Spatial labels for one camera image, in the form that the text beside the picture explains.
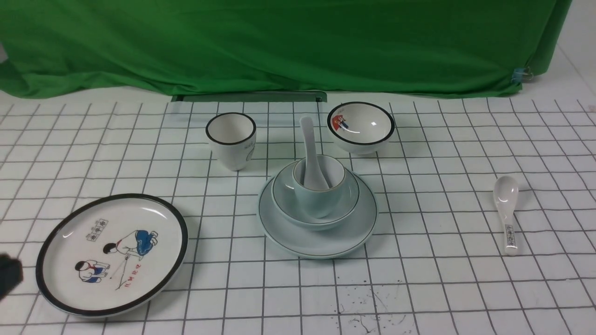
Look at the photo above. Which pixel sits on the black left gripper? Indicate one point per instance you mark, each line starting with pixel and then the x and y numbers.
pixel 11 274

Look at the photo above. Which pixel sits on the pale blue bowl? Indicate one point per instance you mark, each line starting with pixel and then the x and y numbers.
pixel 286 201

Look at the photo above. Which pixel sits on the pale blue cup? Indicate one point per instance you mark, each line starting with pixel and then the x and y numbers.
pixel 319 201

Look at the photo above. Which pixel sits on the plain white ceramic spoon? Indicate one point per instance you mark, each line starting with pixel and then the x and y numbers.
pixel 313 176

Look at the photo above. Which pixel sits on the cartoon plate black rim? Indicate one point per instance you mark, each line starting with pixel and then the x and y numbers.
pixel 112 255

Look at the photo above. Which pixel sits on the green backdrop cloth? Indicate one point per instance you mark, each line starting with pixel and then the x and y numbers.
pixel 438 48

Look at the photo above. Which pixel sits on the white cup black rim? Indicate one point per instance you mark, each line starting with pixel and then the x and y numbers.
pixel 232 139

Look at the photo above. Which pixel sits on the pale blue plate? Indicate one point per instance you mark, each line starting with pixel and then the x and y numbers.
pixel 351 233

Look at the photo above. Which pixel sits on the white bowl black rim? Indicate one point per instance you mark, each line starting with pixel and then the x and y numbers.
pixel 360 128

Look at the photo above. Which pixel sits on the white grid tablecloth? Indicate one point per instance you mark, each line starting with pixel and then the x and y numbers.
pixel 435 265

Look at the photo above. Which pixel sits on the white spoon with label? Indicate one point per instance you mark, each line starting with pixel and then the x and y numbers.
pixel 505 196

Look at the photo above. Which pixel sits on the blue binder clip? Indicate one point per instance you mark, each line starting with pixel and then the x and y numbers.
pixel 522 75

